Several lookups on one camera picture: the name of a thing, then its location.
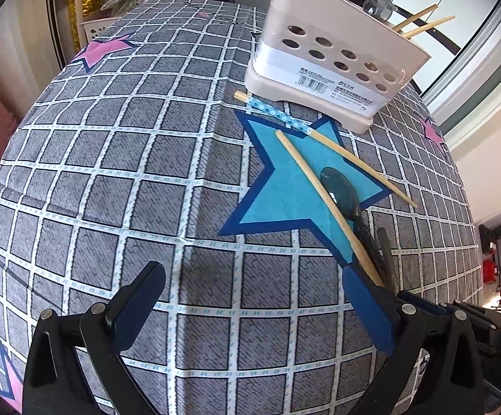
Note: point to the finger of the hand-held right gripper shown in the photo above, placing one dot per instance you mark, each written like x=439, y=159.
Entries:
x=428, y=304

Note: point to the plain bamboo chopstick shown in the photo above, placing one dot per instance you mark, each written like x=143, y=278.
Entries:
x=419, y=14
x=432, y=25
x=319, y=190

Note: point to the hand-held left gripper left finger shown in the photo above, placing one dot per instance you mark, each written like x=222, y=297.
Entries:
x=137, y=307

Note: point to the blue banded chopstick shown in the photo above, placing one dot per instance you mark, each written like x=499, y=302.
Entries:
x=272, y=110

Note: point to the grey checked star tablecloth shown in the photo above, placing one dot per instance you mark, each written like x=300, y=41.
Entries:
x=146, y=181

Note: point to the beige plastic trolley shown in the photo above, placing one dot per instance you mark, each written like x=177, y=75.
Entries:
x=95, y=28

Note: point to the beige plastic utensil holder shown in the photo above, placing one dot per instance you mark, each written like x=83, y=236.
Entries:
x=319, y=69

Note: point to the gold foil package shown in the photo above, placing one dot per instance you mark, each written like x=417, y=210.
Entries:
x=86, y=4

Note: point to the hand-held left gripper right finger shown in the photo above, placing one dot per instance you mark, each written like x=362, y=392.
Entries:
x=369, y=311

